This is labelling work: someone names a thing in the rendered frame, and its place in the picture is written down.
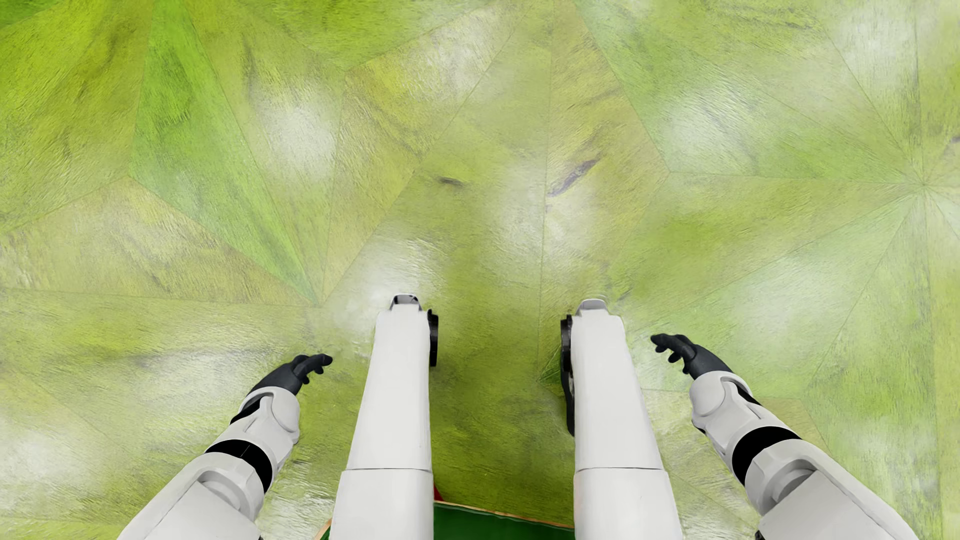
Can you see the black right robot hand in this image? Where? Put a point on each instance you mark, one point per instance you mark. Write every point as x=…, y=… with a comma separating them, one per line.
x=694, y=356

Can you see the white right robot leg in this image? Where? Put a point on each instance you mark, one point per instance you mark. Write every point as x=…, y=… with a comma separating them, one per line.
x=611, y=420

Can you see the white left robot leg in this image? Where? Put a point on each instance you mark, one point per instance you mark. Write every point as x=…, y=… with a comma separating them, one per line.
x=390, y=420

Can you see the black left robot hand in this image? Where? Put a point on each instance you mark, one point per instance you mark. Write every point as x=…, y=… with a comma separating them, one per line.
x=289, y=376

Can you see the white robot leg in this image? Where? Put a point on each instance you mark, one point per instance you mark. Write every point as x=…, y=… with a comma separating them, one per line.
x=390, y=420
x=611, y=420

